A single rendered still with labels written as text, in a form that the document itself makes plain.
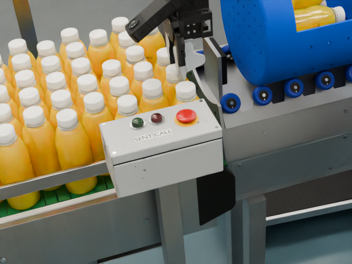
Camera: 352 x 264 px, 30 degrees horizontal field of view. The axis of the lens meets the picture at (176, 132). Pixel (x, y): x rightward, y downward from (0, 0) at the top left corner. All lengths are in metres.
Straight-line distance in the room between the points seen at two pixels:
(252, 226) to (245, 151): 0.31
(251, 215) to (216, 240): 0.74
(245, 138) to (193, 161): 0.33
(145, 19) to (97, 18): 2.60
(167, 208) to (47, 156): 0.26
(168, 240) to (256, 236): 0.48
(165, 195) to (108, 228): 0.19
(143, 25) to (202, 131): 0.24
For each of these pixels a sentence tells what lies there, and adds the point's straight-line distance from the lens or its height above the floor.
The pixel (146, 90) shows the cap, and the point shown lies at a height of 1.08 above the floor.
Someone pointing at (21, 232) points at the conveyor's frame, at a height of 0.87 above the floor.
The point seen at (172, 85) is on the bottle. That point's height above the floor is 1.05.
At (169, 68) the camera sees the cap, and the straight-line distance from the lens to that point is 1.34.
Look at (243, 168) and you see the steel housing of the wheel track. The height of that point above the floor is 0.78.
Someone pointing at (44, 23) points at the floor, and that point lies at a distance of 3.88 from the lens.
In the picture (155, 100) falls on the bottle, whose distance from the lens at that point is 1.30.
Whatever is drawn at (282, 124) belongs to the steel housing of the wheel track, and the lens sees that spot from 1.50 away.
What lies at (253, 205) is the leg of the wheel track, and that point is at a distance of 1.68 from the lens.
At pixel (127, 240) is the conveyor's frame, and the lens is 1.42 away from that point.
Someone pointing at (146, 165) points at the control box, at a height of 1.06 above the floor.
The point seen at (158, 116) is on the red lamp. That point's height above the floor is 1.11.
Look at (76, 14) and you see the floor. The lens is 3.92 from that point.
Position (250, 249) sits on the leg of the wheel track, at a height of 0.46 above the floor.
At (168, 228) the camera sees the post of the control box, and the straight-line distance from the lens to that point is 1.31.
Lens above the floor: 1.82
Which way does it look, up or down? 39 degrees down
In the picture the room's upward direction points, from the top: 5 degrees counter-clockwise
